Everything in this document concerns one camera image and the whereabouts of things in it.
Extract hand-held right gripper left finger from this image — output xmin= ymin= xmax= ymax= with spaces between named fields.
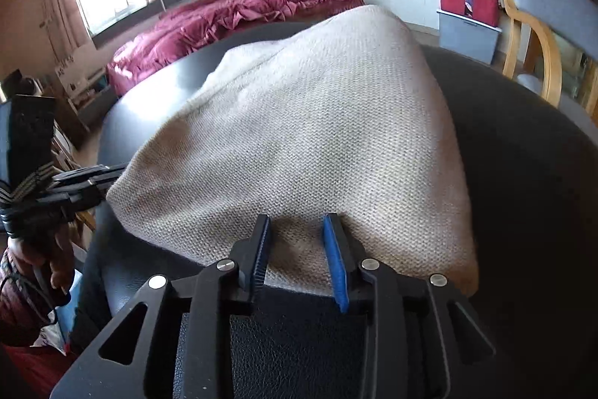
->
xmin=49 ymin=213 xmax=272 ymax=399

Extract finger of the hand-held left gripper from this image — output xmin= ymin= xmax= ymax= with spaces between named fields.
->
xmin=49 ymin=181 xmax=112 ymax=213
xmin=53 ymin=164 xmax=126 ymax=187

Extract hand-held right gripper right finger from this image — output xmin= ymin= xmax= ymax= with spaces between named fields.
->
xmin=322 ymin=213 xmax=496 ymax=399

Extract beige knit sweater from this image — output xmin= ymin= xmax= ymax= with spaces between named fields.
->
xmin=107 ymin=4 xmax=480 ymax=294

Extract person's left forearm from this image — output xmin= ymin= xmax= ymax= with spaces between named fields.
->
xmin=0 ymin=247 xmax=61 ymax=350

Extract person's left hand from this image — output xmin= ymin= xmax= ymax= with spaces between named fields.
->
xmin=12 ymin=217 xmax=75 ymax=301

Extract low white shelf unit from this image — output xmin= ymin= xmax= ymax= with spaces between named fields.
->
xmin=56 ymin=58 xmax=120 ymax=138

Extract person's red clothing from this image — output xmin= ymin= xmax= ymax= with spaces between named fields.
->
xmin=0 ymin=331 xmax=78 ymax=399

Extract red quilt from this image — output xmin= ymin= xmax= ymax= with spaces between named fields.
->
xmin=107 ymin=0 xmax=365 ymax=97

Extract black leather ottoman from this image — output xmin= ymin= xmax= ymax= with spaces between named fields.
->
xmin=70 ymin=20 xmax=598 ymax=399

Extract grey plastic storage bin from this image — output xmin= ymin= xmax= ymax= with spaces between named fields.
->
xmin=437 ymin=9 xmax=503 ymax=65

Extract red storage box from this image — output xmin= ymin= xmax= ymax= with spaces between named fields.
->
xmin=440 ymin=0 xmax=500 ymax=28

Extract black cable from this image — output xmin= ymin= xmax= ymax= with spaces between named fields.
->
xmin=0 ymin=273 xmax=57 ymax=325

